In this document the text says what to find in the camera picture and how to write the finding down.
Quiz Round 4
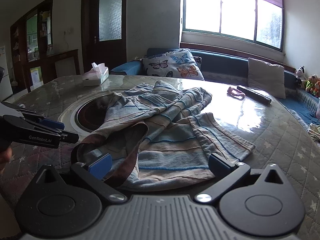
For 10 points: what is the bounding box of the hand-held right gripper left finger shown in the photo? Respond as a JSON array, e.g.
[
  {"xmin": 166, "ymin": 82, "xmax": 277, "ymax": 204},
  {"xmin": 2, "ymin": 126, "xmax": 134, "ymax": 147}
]
[{"xmin": 36, "ymin": 153, "xmax": 127, "ymax": 203}]

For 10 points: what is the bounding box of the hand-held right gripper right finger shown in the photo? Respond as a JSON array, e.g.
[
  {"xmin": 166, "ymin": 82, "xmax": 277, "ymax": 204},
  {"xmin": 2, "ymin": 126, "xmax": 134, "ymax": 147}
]
[{"xmin": 195, "ymin": 153, "xmax": 285, "ymax": 203}]

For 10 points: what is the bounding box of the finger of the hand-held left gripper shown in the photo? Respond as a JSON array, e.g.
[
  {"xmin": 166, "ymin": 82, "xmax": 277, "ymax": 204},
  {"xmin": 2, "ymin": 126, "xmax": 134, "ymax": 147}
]
[
  {"xmin": 1, "ymin": 101, "xmax": 65, "ymax": 131},
  {"xmin": 0, "ymin": 115, "xmax": 79, "ymax": 149}
]

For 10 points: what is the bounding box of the person's left hand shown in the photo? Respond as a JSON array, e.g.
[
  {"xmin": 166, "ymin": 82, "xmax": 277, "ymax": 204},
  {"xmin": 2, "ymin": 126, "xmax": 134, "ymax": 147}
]
[{"xmin": 0, "ymin": 147, "xmax": 13, "ymax": 164}]

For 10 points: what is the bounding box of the round black induction cooktop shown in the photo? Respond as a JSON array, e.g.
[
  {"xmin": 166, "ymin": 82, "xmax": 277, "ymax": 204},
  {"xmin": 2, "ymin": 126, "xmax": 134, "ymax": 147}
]
[{"xmin": 58, "ymin": 94, "xmax": 115, "ymax": 133}]

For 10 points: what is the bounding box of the yellow paper sheet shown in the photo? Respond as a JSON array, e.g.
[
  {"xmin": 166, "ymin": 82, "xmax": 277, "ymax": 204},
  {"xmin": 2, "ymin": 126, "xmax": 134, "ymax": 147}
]
[{"xmin": 30, "ymin": 66, "xmax": 42, "ymax": 84}]

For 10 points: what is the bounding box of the white fridge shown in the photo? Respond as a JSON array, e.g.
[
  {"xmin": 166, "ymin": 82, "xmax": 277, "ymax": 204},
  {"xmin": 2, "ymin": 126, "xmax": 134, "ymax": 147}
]
[{"xmin": 0, "ymin": 45, "xmax": 13, "ymax": 102}]

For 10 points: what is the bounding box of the white tissue box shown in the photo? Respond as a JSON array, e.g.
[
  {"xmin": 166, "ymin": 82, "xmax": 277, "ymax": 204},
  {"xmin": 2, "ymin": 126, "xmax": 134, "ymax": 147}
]
[{"xmin": 82, "ymin": 62, "xmax": 109, "ymax": 87}]

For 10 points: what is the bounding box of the pink hair band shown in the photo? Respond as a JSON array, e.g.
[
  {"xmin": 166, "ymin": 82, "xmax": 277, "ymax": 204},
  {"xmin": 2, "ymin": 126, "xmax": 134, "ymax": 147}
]
[{"xmin": 227, "ymin": 86, "xmax": 246, "ymax": 100}]

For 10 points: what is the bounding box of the black remote control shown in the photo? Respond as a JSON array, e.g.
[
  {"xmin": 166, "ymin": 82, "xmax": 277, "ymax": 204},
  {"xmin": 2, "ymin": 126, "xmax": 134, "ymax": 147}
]
[{"xmin": 237, "ymin": 85, "xmax": 272, "ymax": 104}]

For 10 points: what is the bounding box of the dark wooden cabinet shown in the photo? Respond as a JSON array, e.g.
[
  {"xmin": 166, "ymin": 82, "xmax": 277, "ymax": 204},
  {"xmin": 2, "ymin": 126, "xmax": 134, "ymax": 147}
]
[{"xmin": 10, "ymin": 0, "xmax": 80, "ymax": 93}]

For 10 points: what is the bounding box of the plain grey pillow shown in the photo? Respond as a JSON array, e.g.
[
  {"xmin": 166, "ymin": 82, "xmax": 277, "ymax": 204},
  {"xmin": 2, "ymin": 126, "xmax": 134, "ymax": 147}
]
[{"xmin": 247, "ymin": 57, "xmax": 286, "ymax": 99}]

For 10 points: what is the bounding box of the pale crumpled cloth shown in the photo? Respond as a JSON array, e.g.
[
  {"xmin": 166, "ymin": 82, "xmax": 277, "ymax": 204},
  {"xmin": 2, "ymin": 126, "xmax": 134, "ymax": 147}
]
[{"xmin": 309, "ymin": 122, "xmax": 320, "ymax": 140}]

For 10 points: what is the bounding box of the blue sofa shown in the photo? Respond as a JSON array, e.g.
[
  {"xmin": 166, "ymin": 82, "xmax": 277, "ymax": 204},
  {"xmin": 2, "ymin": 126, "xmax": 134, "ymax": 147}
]
[{"xmin": 110, "ymin": 47, "xmax": 320, "ymax": 130}]

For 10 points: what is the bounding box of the dark wooden glass door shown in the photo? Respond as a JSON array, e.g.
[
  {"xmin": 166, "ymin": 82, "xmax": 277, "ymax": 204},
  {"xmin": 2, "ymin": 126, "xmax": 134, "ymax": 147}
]
[{"xmin": 81, "ymin": 0, "xmax": 128, "ymax": 74}]

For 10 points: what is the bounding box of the butterfly print pillow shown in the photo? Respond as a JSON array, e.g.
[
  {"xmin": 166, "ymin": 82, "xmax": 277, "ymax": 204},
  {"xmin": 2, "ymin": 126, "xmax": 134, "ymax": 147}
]
[{"xmin": 142, "ymin": 49, "xmax": 205, "ymax": 81}]

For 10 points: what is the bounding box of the cow plush toy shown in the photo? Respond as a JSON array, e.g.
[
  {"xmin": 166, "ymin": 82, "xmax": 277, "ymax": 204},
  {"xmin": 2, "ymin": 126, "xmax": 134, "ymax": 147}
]
[{"xmin": 296, "ymin": 66, "xmax": 305, "ymax": 84}]

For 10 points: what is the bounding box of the bear plush toy green vest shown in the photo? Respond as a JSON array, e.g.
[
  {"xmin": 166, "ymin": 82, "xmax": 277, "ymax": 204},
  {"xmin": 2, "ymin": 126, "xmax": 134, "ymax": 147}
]
[{"xmin": 305, "ymin": 74, "xmax": 316, "ymax": 93}]

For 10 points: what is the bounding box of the orange tiger plush toy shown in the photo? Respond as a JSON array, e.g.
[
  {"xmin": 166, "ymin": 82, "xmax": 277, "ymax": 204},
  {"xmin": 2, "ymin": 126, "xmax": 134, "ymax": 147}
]
[{"xmin": 312, "ymin": 77, "xmax": 320, "ymax": 98}]

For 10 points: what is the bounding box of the green framed window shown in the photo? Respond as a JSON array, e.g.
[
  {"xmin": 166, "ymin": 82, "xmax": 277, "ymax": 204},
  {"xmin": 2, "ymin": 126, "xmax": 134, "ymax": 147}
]
[{"xmin": 182, "ymin": 0, "xmax": 285, "ymax": 53}]

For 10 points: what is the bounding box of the wooden sofa back rail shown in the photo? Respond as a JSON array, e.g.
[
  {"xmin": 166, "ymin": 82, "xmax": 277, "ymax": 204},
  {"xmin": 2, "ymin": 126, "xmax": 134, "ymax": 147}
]
[{"xmin": 180, "ymin": 42, "xmax": 295, "ymax": 70}]

